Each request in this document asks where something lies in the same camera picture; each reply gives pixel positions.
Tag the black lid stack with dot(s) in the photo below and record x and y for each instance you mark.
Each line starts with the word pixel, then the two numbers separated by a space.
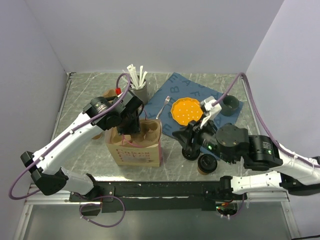
pixel 191 155

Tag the dark green mug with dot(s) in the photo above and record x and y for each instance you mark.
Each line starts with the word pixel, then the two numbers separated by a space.
pixel 229 105

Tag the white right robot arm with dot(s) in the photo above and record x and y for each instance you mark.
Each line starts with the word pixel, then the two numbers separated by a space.
pixel 280 169

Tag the brown paper coffee cup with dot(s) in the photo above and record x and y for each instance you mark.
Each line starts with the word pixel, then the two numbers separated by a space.
pixel 204 171

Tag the blue letter-print cloth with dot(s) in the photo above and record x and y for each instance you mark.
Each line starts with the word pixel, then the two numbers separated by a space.
pixel 176 87

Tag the orange dotted plate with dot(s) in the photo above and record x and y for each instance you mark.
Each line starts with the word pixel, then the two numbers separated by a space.
pixel 185 110

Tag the brown paper cups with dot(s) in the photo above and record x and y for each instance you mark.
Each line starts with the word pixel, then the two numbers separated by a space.
pixel 97 136

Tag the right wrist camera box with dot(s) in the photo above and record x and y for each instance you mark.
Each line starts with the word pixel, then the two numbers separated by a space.
pixel 210 108

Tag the black coffee cup lid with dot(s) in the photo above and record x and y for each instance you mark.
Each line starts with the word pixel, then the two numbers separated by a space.
pixel 207 161

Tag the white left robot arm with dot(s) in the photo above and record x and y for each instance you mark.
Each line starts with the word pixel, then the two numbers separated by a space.
pixel 101 114

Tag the silver fork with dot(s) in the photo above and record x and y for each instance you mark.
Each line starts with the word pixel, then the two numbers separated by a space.
pixel 167 100

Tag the pink kraft paper bag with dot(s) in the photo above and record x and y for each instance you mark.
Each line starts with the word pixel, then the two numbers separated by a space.
pixel 133 156

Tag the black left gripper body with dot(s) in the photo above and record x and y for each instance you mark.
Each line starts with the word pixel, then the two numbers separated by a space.
pixel 130 124

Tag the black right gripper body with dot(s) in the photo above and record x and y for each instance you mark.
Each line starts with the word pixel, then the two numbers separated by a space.
pixel 203 137

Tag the grey utensil holder cup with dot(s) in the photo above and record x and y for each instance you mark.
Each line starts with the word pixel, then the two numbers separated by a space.
pixel 142 93

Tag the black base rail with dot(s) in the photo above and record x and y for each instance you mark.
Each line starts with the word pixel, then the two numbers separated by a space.
pixel 114 196

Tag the brown pulp cup carrier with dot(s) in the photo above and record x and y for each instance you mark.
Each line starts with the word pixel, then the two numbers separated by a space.
pixel 149 135

